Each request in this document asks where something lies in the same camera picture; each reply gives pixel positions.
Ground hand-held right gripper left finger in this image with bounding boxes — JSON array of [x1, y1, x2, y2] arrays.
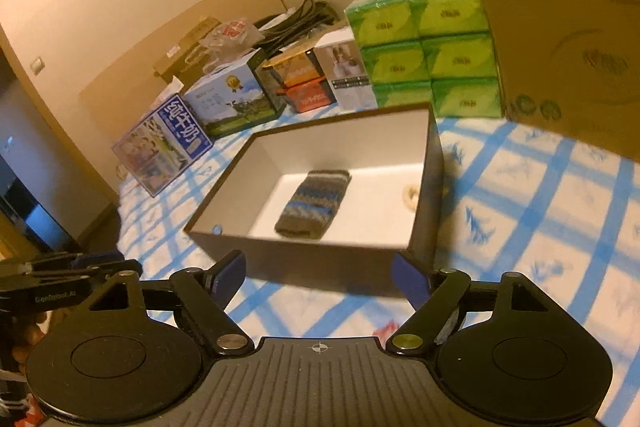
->
[[87, 250, 252, 357]]

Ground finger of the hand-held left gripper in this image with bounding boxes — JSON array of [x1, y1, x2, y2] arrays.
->
[[0, 251, 124, 277], [29, 259, 144, 289]]

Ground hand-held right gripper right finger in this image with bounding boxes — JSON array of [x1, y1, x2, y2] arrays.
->
[[385, 251, 553, 357]]

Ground brown storage box white inside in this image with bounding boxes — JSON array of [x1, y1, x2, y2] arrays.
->
[[183, 102, 445, 299]]

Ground person's left hand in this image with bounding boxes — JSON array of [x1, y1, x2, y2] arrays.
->
[[11, 311, 54, 360]]

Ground dark cabinet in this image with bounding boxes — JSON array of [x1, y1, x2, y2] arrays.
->
[[0, 151, 77, 254]]

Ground striped knitted sock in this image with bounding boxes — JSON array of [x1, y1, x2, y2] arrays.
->
[[274, 168, 352, 240]]

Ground blue checkered bed sheet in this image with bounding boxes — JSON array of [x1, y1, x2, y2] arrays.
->
[[116, 107, 640, 427]]

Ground blue milk carton case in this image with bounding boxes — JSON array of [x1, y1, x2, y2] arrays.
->
[[110, 94, 215, 198]]

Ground milk box with cow print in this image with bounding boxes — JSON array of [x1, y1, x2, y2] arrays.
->
[[182, 48, 287, 139]]

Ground red-orange printed box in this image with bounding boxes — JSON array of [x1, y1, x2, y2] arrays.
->
[[276, 77, 337, 114]]

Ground white box with photo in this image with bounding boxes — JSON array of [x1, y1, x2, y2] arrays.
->
[[313, 25, 379, 112]]

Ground flat brown cardboard box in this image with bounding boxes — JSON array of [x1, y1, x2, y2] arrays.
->
[[152, 16, 224, 86]]

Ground stack of green tissue packs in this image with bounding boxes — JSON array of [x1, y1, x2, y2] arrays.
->
[[343, 0, 505, 119]]

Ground clear plastic bag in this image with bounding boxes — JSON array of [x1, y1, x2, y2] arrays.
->
[[197, 17, 266, 68]]

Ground large brown cardboard box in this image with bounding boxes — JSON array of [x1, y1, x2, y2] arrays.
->
[[447, 0, 640, 168]]

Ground black coiled straps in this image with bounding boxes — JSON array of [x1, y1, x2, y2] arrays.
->
[[252, 0, 341, 53]]

